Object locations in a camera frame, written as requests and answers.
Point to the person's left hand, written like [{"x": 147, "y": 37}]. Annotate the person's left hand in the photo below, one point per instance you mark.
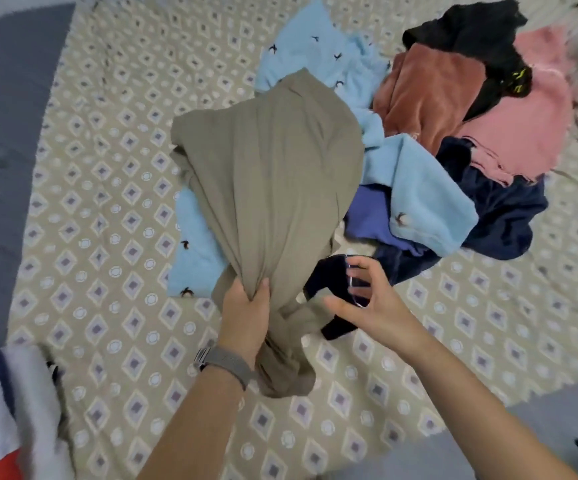
[{"x": 244, "y": 320}]

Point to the person's right hand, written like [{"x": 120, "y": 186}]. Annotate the person's right hand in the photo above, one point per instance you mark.
[{"x": 379, "y": 307}]

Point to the light blue fleece garment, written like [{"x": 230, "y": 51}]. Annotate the light blue fleece garment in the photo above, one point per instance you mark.
[{"x": 419, "y": 195}]

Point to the olive green trousers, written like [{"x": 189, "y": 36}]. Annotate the olive green trousers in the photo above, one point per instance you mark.
[{"x": 279, "y": 175}]

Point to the navy velvet garment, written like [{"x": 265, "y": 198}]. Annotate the navy velvet garment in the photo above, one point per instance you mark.
[{"x": 504, "y": 215}]

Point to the rust brown garment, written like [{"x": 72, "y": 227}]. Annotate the rust brown garment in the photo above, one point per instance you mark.
[{"x": 429, "y": 95}]

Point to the bed with patterned beige sheet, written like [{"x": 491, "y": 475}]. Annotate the bed with patterned beige sheet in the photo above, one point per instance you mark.
[{"x": 99, "y": 145}]

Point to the pink shirt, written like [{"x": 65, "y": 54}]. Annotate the pink shirt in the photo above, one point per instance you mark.
[{"x": 529, "y": 115}]

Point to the light blue fleece pajama pants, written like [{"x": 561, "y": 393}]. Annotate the light blue fleece pajama pants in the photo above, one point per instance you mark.
[{"x": 309, "y": 45}]

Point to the black garment yellow print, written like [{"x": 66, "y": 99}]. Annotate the black garment yellow print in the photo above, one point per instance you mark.
[{"x": 474, "y": 35}]

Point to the person's left forearm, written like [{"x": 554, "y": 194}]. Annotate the person's left forearm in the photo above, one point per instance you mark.
[{"x": 194, "y": 430}]

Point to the person's right forearm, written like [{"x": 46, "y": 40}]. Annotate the person's right forearm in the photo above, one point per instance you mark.
[{"x": 489, "y": 415}]

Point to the grey band wristwatch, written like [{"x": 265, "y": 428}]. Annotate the grey band wristwatch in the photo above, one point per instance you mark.
[{"x": 224, "y": 363}]

